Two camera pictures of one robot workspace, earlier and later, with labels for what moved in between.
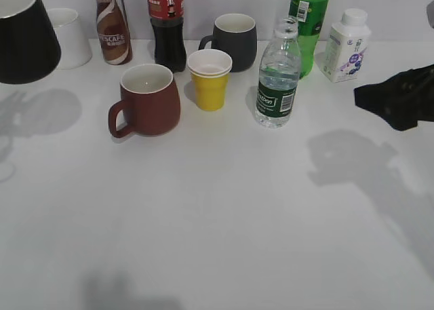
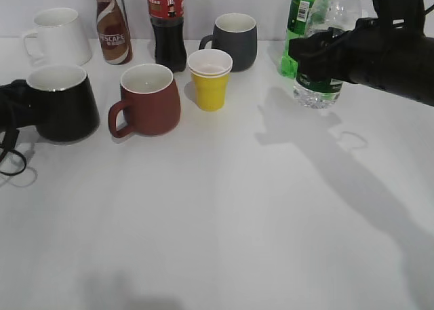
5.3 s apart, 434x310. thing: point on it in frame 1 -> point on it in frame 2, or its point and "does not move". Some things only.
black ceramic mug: [30, 47] -> [65, 105]
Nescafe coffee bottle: [112, 31] does not move
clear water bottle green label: [279, 72] -> [335, 6]
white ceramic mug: [74, 47] does not move
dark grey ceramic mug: [235, 34] does not move
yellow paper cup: [209, 69] does not move
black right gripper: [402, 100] -> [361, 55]
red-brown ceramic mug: [149, 103] does not move
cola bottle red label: [166, 5] does not move
